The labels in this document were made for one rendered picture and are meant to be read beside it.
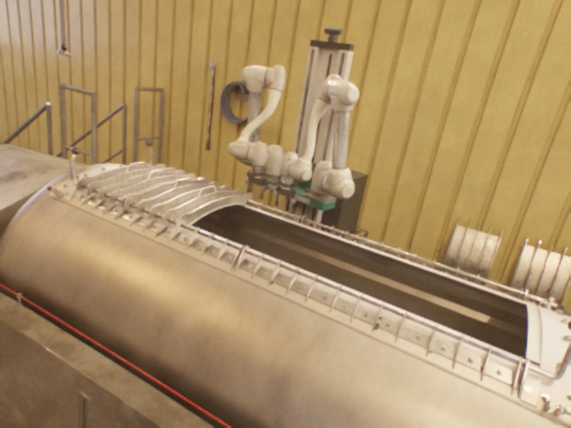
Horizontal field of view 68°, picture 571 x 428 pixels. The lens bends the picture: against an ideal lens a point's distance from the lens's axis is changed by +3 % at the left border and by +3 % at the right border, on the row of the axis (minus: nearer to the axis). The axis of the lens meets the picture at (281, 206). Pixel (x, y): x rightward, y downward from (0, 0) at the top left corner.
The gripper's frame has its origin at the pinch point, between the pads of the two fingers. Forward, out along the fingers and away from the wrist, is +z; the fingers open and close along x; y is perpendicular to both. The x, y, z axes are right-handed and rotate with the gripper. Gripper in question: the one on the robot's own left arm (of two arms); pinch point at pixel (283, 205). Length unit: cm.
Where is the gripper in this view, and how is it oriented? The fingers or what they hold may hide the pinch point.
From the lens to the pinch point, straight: 285.9
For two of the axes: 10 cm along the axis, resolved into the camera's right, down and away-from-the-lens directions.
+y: -6.4, 1.6, -7.5
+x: 7.5, 3.2, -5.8
